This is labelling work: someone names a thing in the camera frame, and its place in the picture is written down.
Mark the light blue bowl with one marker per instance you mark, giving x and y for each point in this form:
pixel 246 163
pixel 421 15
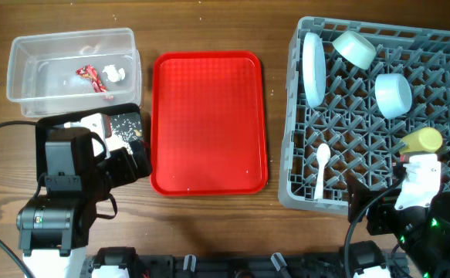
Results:
pixel 393 95

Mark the red plastic tray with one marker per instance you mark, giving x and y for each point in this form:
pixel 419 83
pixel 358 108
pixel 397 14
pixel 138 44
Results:
pixel 208 130

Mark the clear plastic bin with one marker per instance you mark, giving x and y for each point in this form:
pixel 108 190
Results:
pixel 42 77

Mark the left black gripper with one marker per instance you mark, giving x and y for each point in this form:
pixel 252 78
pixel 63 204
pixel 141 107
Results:
pixel 133 163

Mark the white tissue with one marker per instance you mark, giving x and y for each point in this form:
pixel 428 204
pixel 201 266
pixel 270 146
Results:
pixel 114 74

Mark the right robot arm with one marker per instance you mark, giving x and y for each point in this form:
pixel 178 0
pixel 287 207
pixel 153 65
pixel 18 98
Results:
pixel 423 232

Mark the yellow cup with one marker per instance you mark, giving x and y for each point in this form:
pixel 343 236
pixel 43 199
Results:
pixel 426 139

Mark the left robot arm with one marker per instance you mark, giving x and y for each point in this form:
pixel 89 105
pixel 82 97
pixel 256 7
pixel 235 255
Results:
pixel 54 228

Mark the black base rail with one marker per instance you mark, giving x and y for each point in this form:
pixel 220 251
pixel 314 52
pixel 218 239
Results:
pixel 124 262

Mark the white plastic spoon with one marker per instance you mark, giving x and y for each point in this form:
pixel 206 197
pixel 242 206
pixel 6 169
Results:
pixel 322 156

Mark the grey dishwasher rack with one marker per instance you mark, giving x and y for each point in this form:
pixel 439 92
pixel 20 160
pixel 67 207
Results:
pixel 363 144

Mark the red snack wrapper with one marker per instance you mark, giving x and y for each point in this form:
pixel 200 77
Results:
pixel 88 72

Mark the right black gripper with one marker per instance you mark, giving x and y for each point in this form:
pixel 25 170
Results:
pixel 360 198

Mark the rice and food scraps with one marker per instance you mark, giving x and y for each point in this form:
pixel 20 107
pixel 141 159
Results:
pixel 125 128

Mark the light blue plate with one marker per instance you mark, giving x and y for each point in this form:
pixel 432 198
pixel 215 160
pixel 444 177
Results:
pixel 314 69

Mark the green bowl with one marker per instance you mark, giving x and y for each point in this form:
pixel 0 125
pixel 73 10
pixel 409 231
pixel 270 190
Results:
pixel 355 48

